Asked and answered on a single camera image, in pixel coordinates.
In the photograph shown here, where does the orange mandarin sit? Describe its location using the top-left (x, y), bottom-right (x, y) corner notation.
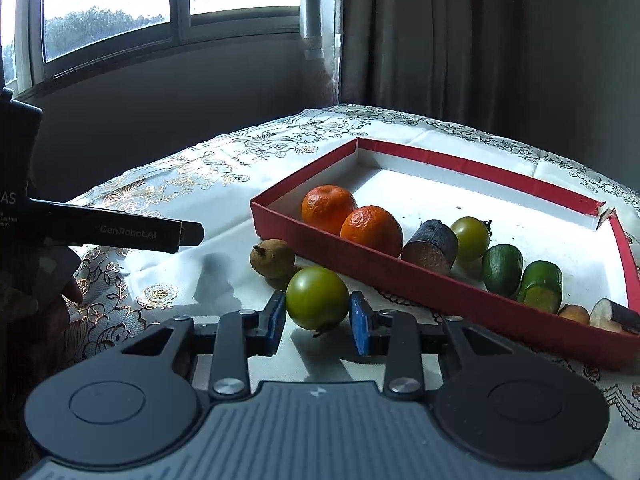
top-left (340, 205), bottom-right (404, 259)
top-left (301, 185), bottom-right (358, 236)

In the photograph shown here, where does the window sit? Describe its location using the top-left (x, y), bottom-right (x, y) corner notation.
top-left (0, 0), bottom-right (311, 101)

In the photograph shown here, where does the red cardboard box tray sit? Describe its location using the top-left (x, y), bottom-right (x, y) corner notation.
top-left (250, 136), bottom-right (640, 371)

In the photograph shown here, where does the white floral lace tablecloth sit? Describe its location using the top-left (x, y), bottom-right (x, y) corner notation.
top-left (65, 104), bottom-right (640, 431)

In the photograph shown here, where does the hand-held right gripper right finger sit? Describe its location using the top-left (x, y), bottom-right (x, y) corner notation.
top-left (349, 290), bottom-right (521, 401)

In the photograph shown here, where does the brown longan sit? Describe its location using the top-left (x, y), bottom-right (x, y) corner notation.
top-left (557, 304), bottom-right (592, 326)
top-left (250, 239), bottom-right (297, 281)

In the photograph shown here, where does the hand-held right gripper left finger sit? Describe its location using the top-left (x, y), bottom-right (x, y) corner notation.
top-left (115, 290), bottom-right (288, 401)

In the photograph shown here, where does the green tomato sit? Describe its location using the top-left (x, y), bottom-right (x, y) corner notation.
top-left (450, 216), bottom-right (492, 262)
top-left (285, 266), bottom-right (351, 332)

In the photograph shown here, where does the person's left hand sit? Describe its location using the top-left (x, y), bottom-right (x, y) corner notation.
top-left (0, 245), bottom-right (83, 321)

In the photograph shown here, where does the green cucumber piece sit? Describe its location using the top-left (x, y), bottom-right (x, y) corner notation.
top-left (482, 244), bottom-right (524, 297)
top-left (516, 260), bottom-right (563, 315)

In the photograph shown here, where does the dark sugarcane piece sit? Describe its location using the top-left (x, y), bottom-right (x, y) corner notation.
top-left (401, 219), bottom-right (459, 276)

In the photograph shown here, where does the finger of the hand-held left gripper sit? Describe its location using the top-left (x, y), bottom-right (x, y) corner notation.
top-left (30, 200), bottom-right (205, 254)

